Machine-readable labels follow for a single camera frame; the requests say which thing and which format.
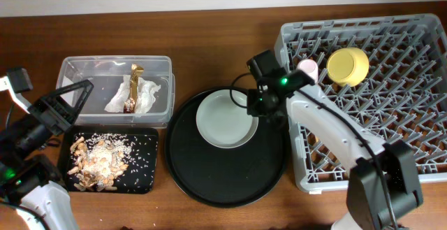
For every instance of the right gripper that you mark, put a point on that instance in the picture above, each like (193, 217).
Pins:
(253, 107)

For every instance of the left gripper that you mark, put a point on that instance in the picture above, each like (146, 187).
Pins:
(57, 114)

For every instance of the grey plate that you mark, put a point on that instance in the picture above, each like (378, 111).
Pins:
(222, 119)

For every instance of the pink cup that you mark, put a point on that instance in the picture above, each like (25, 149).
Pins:
(310, 67)

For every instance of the white napkin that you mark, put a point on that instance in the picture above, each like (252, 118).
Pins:
(146, 96)

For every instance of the food scraps and rice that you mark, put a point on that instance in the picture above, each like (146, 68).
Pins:
(99, 160)

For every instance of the yellow bowl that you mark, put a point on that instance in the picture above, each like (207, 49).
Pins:
(348, 66)

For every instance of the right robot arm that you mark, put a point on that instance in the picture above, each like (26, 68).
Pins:
(383, 179)

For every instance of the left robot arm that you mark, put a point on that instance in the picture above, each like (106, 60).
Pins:
(32, 184)

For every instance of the grey dishwasher rack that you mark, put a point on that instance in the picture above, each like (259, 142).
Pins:
(403, 96)

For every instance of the clear plastic bin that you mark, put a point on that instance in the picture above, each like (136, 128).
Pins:
(106, 74)

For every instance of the black rectangular tray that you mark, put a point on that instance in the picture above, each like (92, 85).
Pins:
(143, 174)

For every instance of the round black serving tray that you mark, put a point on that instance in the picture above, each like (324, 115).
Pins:
(223, 178)

